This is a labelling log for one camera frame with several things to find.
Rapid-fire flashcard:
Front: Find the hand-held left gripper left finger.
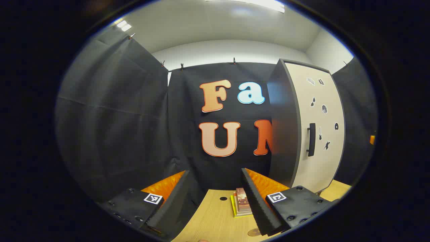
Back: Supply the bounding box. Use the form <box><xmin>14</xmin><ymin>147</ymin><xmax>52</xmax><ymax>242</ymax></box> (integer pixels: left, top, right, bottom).
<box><xmin>100</xmin><ymin>170</ymin><xmax>190</xmax><ymax>240</ymax></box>

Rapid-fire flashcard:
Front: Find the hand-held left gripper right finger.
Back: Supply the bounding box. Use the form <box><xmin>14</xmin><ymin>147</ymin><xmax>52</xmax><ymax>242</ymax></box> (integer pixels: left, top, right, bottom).
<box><xmin>241</xmin><ymin>167</ymin><xmax>340</xmax><ymax>237</ymax></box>

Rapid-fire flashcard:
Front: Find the white cabinet door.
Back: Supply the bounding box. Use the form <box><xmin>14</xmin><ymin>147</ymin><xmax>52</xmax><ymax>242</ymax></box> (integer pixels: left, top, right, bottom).
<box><xmin>285</xmin><ymin>62</ymin><xmax>346</xmax><ymax>194</ymax></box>

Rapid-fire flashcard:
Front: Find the black cabinet door handle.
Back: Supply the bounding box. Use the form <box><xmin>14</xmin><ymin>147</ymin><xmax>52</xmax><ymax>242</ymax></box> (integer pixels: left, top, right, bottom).
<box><xmin>307</xmin><ymin>123</ymin><xmax>316</xmax><ymax>157</ymax></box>

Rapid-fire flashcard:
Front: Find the dark gray cabinet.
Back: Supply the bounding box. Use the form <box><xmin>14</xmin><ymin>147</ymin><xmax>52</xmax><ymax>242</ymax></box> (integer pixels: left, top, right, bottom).
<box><xmin>267</xmin><ymin>58</ymin><xmax>333</xmax><ymax>189</ymax></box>

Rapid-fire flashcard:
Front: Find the brown cover book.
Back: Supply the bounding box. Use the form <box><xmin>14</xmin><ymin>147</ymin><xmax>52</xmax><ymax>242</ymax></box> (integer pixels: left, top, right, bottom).
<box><xmin>234</xmin><ymin>188</ymin><xmax>251</xmax><ymax>213</ymax></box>

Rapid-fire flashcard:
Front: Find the black backdrop cloth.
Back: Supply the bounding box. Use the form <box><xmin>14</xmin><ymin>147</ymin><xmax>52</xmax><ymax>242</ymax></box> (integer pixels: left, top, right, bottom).
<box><xmin>55</xmin><ymin>29</ymin><xmax>378</xmax><ymax>209</ymax></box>

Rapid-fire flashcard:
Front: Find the row of cloth clips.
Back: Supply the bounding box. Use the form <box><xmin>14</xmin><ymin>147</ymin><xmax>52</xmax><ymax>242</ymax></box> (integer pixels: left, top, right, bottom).
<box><xmin>129</xmin><ymin>33</ymin><xmax>348</xmax><ymax>72</ymax></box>

